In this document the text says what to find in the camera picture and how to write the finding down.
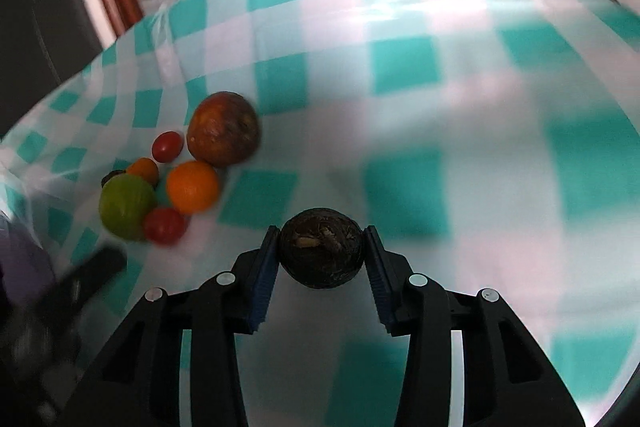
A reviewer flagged teal checkered tablecloth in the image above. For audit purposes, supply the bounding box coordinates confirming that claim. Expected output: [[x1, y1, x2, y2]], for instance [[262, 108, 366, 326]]
[[0, 0, 640, 427]]

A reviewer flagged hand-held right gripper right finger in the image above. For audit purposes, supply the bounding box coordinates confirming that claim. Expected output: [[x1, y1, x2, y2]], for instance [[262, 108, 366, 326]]
[[362, 225, 587, 427]]

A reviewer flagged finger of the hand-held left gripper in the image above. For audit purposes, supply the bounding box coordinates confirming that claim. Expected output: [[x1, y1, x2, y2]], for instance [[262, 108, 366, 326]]
[[30, 247, 128, 323]]

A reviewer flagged dark brown round fruit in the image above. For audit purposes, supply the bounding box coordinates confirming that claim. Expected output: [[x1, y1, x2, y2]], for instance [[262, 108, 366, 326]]
[[278, 208, 365, 290]]

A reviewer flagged large red-brown fruit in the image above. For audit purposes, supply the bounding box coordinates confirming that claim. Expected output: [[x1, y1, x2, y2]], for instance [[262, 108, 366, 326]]
[[186, 91, 262, 168]]

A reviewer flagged red cherry tomato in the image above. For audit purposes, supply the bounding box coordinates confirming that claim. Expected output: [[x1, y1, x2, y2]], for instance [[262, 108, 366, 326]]
[[143, 207, 187, 244], [152, 131, 184, 162]]

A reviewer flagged orange tangerine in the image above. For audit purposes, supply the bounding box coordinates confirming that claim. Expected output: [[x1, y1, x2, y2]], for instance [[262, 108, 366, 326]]
[[166, 161, 221, 215]]

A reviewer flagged small orange fruit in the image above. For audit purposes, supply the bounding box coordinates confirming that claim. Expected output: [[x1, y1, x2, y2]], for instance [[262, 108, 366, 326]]
[[126, 157, 160, 186]]

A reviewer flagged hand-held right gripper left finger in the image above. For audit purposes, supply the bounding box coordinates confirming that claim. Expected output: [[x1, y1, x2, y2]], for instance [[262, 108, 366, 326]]
[[65, 226, 281, 427]]

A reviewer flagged green round fruit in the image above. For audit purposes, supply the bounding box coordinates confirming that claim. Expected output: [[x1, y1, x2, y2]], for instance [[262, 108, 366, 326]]
[[98, 174, 157, 241]]

